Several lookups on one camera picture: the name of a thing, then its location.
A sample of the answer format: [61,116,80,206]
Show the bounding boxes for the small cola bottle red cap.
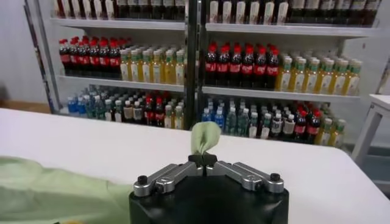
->
[143,96,155,126]
[294,109,307,143]
[154,96,165,127]
[306,109,321,144]

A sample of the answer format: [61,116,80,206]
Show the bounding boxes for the tea bottle green cap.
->
[221,0,234,25]
[248,0,261,26]
[261,0,275,26]
[275,0,289,26]
[234,0,247,25]
[208,0,220,24]

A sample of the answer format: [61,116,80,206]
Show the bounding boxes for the dark drink bottle blue label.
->
[115,0,128,20]
[174,0,186,21]
[138,0,151,21]
[127,0,140,20]
[161,0,174,21]
[150,0,162,21]

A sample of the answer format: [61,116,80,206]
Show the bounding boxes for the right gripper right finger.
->
[202,154,285,194]

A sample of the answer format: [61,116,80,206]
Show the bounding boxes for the small yellow juice bottle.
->
[319,117,333,146]
[173,105,185,130]
[332,119,347,149]
[164,104,174,128]

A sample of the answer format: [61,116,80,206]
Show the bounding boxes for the brown cardboard box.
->
[0,99,52,114]

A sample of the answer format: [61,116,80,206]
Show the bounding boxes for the white side table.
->
[351,93,390,187]

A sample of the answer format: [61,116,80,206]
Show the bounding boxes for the white display shelf unit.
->
[24,0,197,130]
[194,0,390,149]

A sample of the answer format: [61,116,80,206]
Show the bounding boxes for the dark drink bottle beige label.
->
[364,0,381,27]
[303,0,319,26]
[333,0,350,27]
[289,0,305,26]
[349,0,365,27]
[318,0,334,26]

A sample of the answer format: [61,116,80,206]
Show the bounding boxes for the light green polo shirt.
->
[0,121,222,224]

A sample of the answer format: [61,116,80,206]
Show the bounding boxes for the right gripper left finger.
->
[133,154,204,197]

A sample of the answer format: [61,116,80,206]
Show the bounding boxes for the small dark bottle white cap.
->
[132,100,144,125]
[122,99,134,124]
[259,112,272,140]
[104,99,114,122]
[113,99,124,123]
[282,114,296,142]
[248,111,259,138]
[271,113,283,141]

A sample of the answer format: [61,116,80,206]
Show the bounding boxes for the small green water bottle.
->
[236,108,250,137]
[85,94,96,119]
[94,94,105,121]
[225,106,238,136]

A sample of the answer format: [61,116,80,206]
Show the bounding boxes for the small blue water bottle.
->
[214,109,225,132]
[201,107,213,123]
[76,96,87,119]
[67,96,78,118]

